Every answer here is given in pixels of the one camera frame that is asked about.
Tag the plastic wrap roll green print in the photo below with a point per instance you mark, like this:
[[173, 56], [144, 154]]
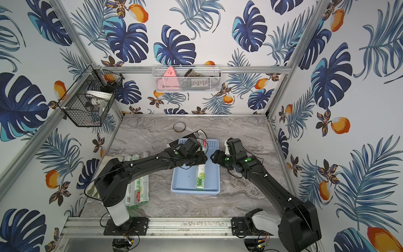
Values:
[[144, 190]]

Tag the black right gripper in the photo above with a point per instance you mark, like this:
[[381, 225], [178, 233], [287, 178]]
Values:
[[219, 156]]

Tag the black wire wall basket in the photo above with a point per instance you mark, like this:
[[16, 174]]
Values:
[[88, 101]]

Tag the white mesh wall basket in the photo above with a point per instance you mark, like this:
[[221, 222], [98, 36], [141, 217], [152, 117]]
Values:
[[158, 71]]

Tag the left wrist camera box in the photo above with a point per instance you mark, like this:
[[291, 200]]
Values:
[[191, 146]]

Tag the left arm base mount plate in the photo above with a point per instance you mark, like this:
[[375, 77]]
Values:
[[134, 226]]

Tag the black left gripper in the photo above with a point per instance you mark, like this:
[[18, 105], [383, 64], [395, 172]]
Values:
[[199, 157]]

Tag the light blue perforated plastic basket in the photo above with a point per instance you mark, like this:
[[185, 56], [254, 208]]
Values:
[[184, 180]]

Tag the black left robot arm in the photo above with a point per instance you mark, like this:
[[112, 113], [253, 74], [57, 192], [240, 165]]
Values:
[[113, 180]]

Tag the plastic wrap roll green label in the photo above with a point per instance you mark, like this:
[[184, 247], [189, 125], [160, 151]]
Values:
[[200, 178]]

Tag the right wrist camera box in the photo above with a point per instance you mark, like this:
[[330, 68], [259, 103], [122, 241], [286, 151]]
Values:
[[236, 149]]

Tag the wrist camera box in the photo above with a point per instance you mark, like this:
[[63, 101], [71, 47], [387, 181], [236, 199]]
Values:
[[236, 149], [191, 146]]

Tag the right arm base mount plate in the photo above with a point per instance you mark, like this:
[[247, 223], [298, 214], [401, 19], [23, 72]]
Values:
[[254, 223]]

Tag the plastic wrap roll white label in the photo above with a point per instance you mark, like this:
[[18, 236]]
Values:
[[128, 190]]

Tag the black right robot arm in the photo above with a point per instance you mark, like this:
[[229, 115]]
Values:
[[299, 225]]

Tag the plastic wrap roll red label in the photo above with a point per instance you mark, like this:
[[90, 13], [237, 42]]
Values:
[[135, 193]]

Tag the dark brush in mesh basket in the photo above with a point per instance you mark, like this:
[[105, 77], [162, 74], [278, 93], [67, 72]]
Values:
[[193, 81]]

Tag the pink triangular item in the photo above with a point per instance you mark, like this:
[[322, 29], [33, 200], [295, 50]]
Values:
[[169, 81]]

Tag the aluminium front rail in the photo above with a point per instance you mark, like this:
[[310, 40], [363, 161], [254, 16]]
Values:
[[158, 227]]

